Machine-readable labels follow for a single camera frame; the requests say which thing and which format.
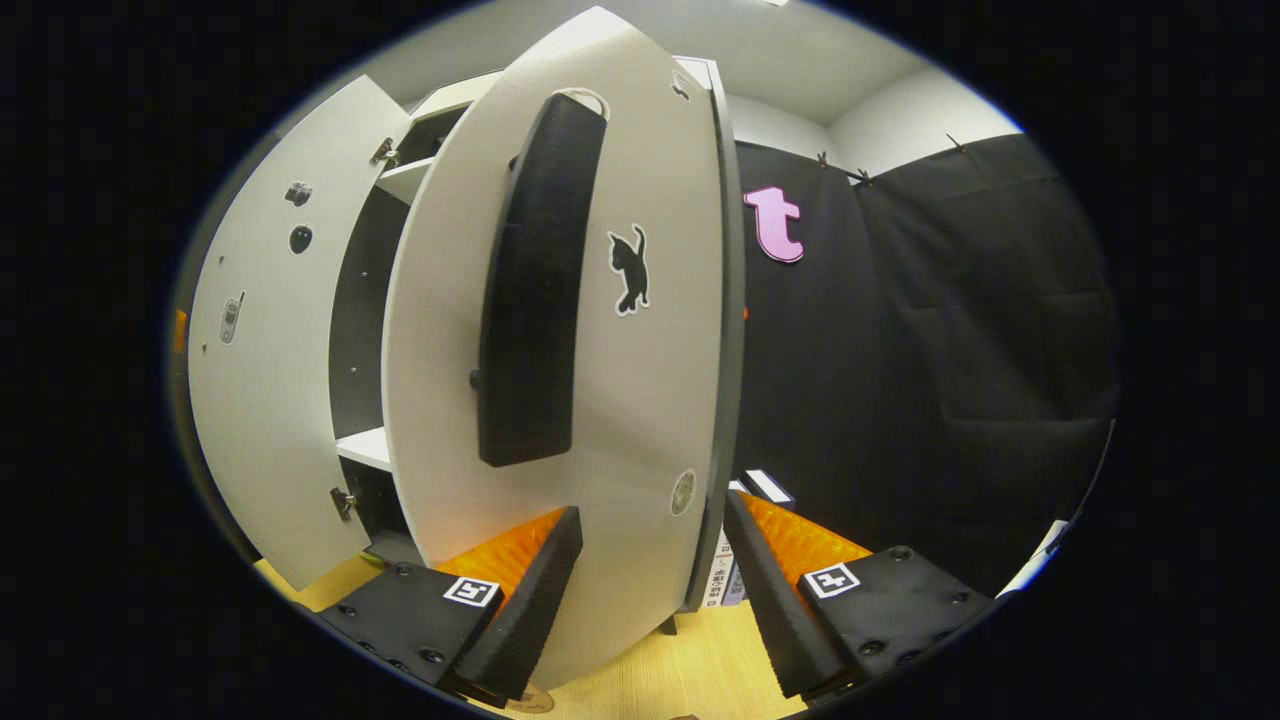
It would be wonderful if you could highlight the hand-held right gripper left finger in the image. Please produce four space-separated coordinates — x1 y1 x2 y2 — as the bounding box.
318 505 584 706

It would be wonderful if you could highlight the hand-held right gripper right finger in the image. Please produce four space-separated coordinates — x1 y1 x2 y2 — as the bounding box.
722 490 996 701

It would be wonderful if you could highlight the white door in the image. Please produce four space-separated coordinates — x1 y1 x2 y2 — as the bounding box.
188 75 413 591
383 5 746 691

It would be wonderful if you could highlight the light blue book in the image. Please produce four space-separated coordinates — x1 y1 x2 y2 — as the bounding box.
722 480 751 607

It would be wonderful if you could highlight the white book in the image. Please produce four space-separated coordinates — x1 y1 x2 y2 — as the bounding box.
705 530 731 609

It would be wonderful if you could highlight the white cabinet shelf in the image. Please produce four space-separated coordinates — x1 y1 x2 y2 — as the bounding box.
378 155 436 206
335 427 393 473

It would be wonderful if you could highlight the white table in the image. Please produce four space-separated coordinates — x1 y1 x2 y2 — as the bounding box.
1000 518 1071 599

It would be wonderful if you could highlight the black backdrop cloth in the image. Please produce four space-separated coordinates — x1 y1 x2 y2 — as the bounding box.
735 130 1121 601

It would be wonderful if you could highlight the white cabinet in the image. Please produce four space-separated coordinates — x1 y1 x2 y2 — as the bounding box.
328 55 741 566

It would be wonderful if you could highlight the white cabinet drawer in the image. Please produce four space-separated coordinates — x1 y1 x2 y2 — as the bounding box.
410 70 506 123

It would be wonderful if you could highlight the black door handle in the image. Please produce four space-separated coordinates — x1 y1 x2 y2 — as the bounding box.
470 92 609 468

